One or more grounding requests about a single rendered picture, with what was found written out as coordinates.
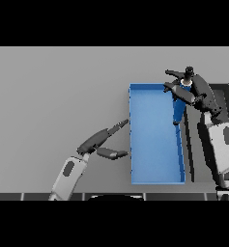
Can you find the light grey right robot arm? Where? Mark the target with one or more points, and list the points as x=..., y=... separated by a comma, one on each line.
x=220, y=151

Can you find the blue pipe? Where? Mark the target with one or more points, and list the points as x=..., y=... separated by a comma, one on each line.
x=178, y=109

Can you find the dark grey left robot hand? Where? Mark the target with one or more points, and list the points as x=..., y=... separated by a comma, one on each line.
x=96, y=141

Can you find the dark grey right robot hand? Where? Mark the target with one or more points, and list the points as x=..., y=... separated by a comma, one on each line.
x=201, y=91

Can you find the blue bin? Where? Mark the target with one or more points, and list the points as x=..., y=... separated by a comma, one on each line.
x=154, y=135

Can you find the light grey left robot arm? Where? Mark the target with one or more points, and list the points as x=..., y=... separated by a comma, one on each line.
x=68, y=177

